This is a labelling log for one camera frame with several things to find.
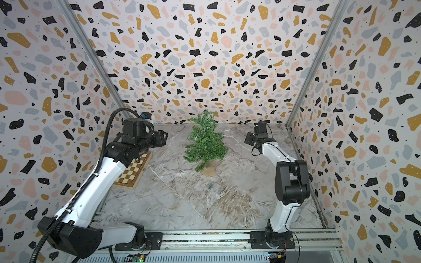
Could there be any small green christmas tree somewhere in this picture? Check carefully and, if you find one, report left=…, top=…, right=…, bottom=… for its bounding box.
left=184, top=110, right=228, bottom=172

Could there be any clear string light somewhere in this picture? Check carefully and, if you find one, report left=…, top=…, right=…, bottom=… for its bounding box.
left=189, top=124, right=219, bottom=141

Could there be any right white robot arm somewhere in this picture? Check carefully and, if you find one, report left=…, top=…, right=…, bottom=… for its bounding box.
left=244, top=121, right=310, bottom=249

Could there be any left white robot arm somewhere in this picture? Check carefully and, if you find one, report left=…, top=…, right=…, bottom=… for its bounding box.
left=34, top=118, right=168, bottom=259

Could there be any wooden chess board box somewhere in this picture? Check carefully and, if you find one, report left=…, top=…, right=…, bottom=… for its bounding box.
left=114, top=151, right=152, bottom=189

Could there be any clear battery box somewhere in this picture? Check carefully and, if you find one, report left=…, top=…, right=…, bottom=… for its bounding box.
left=207, top=182, right=223, bottom=195

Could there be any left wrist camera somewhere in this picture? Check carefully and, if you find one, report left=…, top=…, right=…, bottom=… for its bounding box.
left=140, top=112, right=153, bottom=122

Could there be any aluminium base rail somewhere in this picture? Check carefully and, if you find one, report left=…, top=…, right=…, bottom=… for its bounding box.
left=84, top=229, right=347, bottom=263

